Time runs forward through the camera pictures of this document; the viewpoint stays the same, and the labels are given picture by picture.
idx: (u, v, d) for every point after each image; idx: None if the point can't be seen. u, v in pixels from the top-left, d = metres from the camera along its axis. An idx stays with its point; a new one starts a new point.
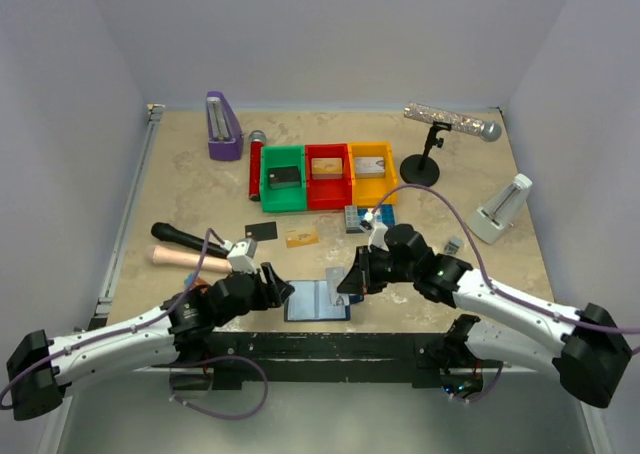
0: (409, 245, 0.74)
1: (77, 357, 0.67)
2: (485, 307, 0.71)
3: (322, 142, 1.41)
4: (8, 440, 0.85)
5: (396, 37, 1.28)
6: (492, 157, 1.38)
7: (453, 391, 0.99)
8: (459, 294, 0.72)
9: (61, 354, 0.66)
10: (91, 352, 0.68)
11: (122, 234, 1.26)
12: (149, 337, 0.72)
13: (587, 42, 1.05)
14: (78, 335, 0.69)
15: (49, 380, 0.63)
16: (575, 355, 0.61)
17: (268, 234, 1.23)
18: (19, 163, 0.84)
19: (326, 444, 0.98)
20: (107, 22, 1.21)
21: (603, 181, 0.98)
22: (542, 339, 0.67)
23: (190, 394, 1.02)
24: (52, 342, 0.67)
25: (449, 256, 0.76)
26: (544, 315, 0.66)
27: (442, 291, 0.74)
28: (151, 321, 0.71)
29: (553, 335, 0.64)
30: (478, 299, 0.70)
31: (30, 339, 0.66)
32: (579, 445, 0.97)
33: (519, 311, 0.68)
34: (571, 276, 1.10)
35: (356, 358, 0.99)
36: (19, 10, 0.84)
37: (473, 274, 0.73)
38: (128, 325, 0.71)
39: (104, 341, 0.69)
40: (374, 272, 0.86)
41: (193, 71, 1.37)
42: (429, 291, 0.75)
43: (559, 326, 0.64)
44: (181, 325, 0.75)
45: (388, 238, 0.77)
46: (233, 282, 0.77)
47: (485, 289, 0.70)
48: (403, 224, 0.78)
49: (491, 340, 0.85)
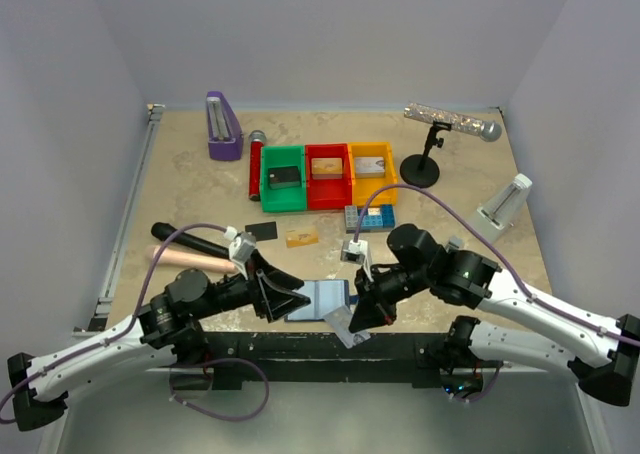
0: (418, 246, 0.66)
1: (52, 377, 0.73)
2: (518, 314, 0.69)
3: (322, 142, 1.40)
4: (9, 440, 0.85)
5: (396, 37, 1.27)
6: (492, 157, 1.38)
7: (453, 391, 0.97)
8: (493, 300, 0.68)
9: (37, 376, 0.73)
10: (64, 371, 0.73)
11: (122, 234, 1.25)
12: (121, 349, 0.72)
13: (587, 42, 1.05)
14: (52, 356, 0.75)
15: (27, 402, 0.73)
16: (621, 372, 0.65)
17: (268, 234, 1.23)
18: (19, 162, 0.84)
19: (326, 444, 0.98)
20: (106, 21, 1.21)
21: (603, 181, 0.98)
22: (580, 349, 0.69)
23: (189, 394, 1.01)
24: (30, 364, 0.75)
25: (463, 252, 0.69)
26: (587, 329, 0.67)
27: (468, 292, 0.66)
28: (118, 335, 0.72)
29: (599, 350, 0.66)
30: (513, 308, 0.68)
31: (12, 362, 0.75)
32: (579, 445, 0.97)
33: (559, 322, 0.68)
34: (571, 276, 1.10)
35: (356, 358, 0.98)
36: (19, 9, 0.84)
37: (505, 279, 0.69)
38: (100, 339, 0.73)
39: (75, 360, 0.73)
40: (387, 293, 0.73)
41: (193, 71, 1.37)
42: (454, 295, 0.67)
43: (604, 342, 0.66)
44: (155, 332, 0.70)
45: (394, 246, 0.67)
46: (184, 281, 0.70)
47: (520, 298, 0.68)
48: (405, 225, 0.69)
49: (497, 343, 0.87)
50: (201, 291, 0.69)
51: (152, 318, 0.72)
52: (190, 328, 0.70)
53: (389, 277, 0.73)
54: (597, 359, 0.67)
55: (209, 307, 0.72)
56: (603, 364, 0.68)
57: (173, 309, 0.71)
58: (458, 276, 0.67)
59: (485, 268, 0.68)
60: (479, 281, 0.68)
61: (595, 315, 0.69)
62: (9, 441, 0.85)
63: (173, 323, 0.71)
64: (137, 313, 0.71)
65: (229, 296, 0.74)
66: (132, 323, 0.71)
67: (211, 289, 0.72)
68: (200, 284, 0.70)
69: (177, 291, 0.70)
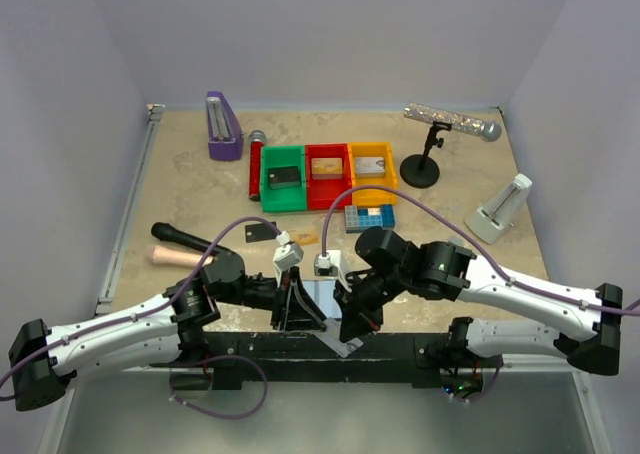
0: (384, 248, 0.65)
1: (75, 348, 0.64)
2: (500, 300, 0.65)
3: (322, 142, 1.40)
4: (9, 439, 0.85)
5: (396, 37, 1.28)
6: (492, 157, 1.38)
7: (453, 391, 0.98)
8: (472, 289, 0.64)
9: (58, 345, 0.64)
10: (90, 342, 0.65)
11: (122, 233, 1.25)
12: (151, 326, 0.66)
13: (587, 42, 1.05)
14: (76, 325, 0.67)
15: (44, 372, 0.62)
16: (610, 344, 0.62)
17: (267, 234, 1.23)
18: (20, 163, 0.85)
19: (325, 444, 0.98)
20: (106, 22, 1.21)
21: (603, 181, 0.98)
22: (564, 327, 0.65)
23: (190, 394, 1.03)
24: (49, 333, 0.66)
25: (435, 245, 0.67)
26: (570, 305, 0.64)
27: (445, 285, 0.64)
28: (153, 310, 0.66)
29: (584, 326, 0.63)
30: (493, 294, 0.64)
31: (28, 328, 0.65)
32: (579, 444, 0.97)
33: (542, 303, 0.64)
34: (571, 276, 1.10)
35: (355, 358, 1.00)
36: (19, 10, 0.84)
37: (481, 265, 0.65)
38: (129, 313, 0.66)
39: (103, 331, 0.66)
40: (367, 299, 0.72)
41: (193, 71, 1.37)
42: (432, 289, 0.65)
43: (588, 316, 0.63)
44: (185, 313, 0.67)
45: (361, 251, 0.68)
46: (218, 265, 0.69)
47: (499, 281, 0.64)
48: (368, 230, 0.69)
49: (491, 337, 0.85)
50: (237, 274, 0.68)
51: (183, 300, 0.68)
52: (217, 313, 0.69)
53: (367, 284, 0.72)
54: (584, 334, 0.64)
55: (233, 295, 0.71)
56: (590, 340, 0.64)
57: (203, 293, 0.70)
58: (430, 270, 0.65)
59: (460, 257, 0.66)
60: (456, 272, 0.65)
61: (574, 288, 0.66)
62: (9, 441, 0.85)
63: (201, 306, 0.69)
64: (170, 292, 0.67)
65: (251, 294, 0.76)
66: (167, 300, 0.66)
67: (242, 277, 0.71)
68: (236, 268, 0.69)
69: (212, 272, 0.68)
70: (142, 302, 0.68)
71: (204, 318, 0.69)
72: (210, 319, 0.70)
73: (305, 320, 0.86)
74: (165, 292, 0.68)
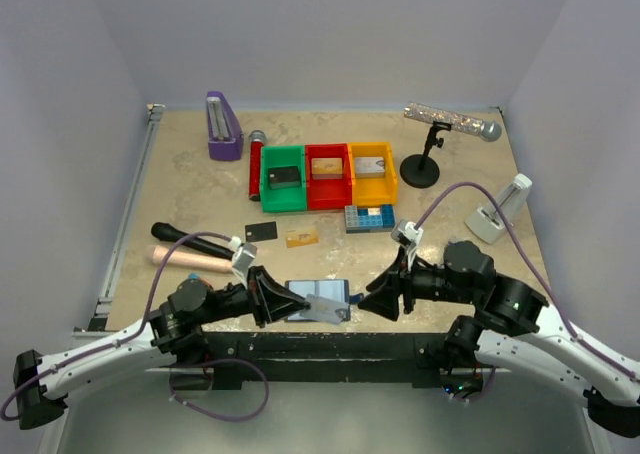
0: (480, 272, 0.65)
1: (63, 375, 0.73)
2: (561, 352, 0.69)
3: (322, 142, 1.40)
4: (10, 438, 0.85)
5: (396, 37, 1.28)
6: (492, 157, 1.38)
7: (453, 391, 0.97)
8: (539, 336, 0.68)
9: (47, 373, 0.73)
10: (75, 369, 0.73)
11: (123, 233, 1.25)
12: (132, 351, 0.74)
13: (587, 43, 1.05)
14: (64, 354, 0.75)
15: (37, 398, 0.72)
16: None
17: (268, 234, 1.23)
18: (19, 163, 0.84)
19: (325, 444, 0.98)
20: (106, 21, 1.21)
21: (603, 181, 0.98)
22: (605, 386, 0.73)
23: (190, 394, 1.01)
24: (41, 361, 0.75)
25: (509, 277, 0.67)
26: (622, 373, 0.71)
27: (514, 325, 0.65)
28: (129, 337, 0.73)
29: (629, 394, 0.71)
30: (557, 345, 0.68)
31: (22, 358, 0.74)
32: (579, 445, 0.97)
33: (599, 366, 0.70)
34: (572, 276, 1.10)
35: (356, 358, 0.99)
36: (20, 11, 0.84)
37: (551, 315, 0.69)
38: (111, 340, 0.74)
39: (87, 358, 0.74)
40: (417, 289, 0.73)
41: (193, 71, 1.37)
42: (498, 323, 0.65)
43: (635, 387, 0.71)
44: (165, 337, 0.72)
45: (453, 264, 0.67)
46: (184, 292, 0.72)
47: (565, 336, 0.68)
48: (471, 246, 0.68)
49: (507, 355, 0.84)
50: (202, 300, 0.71)
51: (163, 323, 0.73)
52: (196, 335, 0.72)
53: (425, 278, 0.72)
54: (621, 396, 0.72)
55: (208, 314, 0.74)
56: (626, 404, 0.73)
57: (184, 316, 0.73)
58: (503, 305, 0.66)
59: (532, 300, 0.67)
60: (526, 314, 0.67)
61: (627, 359, 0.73)
62: (10, 441, 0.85)
63: (181, 328, 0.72)
64: (147, 318, 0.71)
65: (231, 304, 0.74)
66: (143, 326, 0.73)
67: (214, 296, 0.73)
68: (201, 295, 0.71)
69: (179, 300, 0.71)
70: (124, 329, 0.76)
71: (184, 339, 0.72)
72: (191, 340, 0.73)
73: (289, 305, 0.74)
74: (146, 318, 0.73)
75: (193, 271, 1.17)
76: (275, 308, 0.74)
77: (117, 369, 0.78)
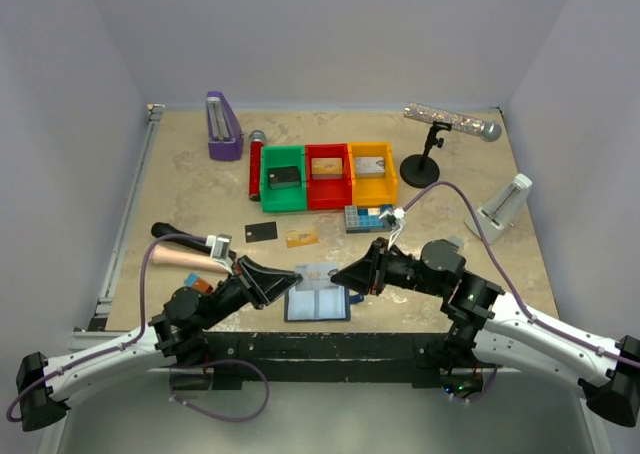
0: (452, 270, 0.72)
1: (69, 377, 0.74)
2: (520, 334, 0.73)
3: (322, 142, 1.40)
4: (11, 438, 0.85)
5: (395, 37, 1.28)
6: (492, 156, 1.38)
7: (453, 391, 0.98)
8: (496, 321, 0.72)
9: (54, 375, 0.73)
10: (82, 371, 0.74)
11: (123, 233, 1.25)
12: (137, 353, 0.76)
13: (587, 43, 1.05)
14: (70, 356, 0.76)
15: (43, 400, 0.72)
16: (619, 390, 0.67)
17: (268, 234, 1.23)
18: (20, 163, 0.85)
19: (325, 444, 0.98)
20: (106, 22, 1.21)
21: (603, 180, 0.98)
22: (581, 369, 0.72)
23: (190, 394, 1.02)
24: (47, 363, 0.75)
25: (471, 275, 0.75)
26: (586, 349, 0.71)
27: (474, 316, 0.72)
28: (136, 338, 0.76)
29: (598, 369, 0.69)
30: (514, 328, 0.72)
31: (28, 360, 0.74)
32: (579, 445, 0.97)
33: (560, 343, 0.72)
34: (571, 276, 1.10)
35: (356, 358, 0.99)
36: (20, 12, 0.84)
37: (507, 301, 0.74)
38: (117, 343, 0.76)
39: (92, 361, 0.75)
40: (389, 275, 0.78)
41: (193, 71, 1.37)
42: (461, 316, 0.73)
43: (602, 361, 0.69)
44: (169, 340, 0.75)
45: (429, 261, 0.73)
46: (178, 302, 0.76)
47: (522, 318, 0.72)
48: (444, 245, 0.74)
49: (502, 349, 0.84)
50: (193, 309, 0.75)
51: (166, 327, 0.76)
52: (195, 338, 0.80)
53: (399, 266, 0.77)
54: (598, 379, 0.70)
55: (204, 320, 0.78)
56: (600, 384, 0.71)
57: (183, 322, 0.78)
58: (465, 298, 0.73)
59: (490, 291, 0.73)
60: (484, 304, 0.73)
61: (595, 336, 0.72)
62: (10, 441, 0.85)
63: (182, 333, 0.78)
64: (151, 322, 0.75)
65: (226, 301, 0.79)
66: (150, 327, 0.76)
67: (207, 300, 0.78)
68: (192, 303, 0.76)
69: (175, 308, 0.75)
70: (129, 332, 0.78)
71: (186, 342, 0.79)
72: (190, 342, 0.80)
73: (279, 282, 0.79)
74: (150, 322, 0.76)
75: (193, 271, 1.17)
76: (268, 287, 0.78)
77: (120, 372, 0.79)
